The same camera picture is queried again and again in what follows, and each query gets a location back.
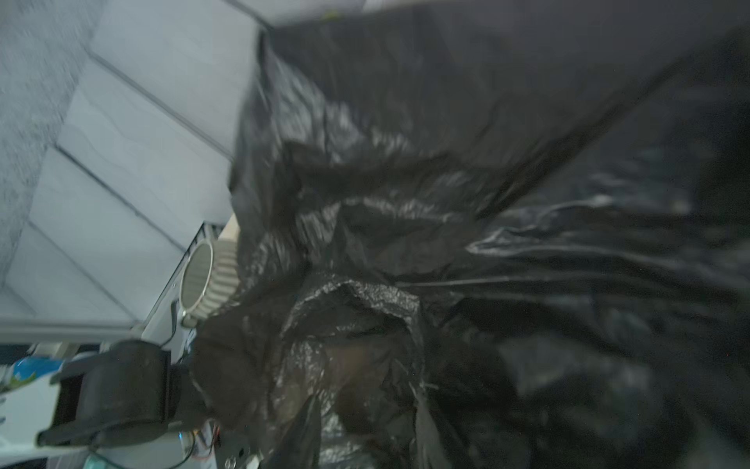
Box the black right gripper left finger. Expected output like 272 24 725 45
263 395 322 469

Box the black plastic bag knotted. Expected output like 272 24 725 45
191 1 749 468

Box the silver ribbed metal cup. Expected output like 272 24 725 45
179 240 240 320

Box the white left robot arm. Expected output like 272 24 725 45
36 340 210 449

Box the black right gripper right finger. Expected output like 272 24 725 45
414 398 475 468

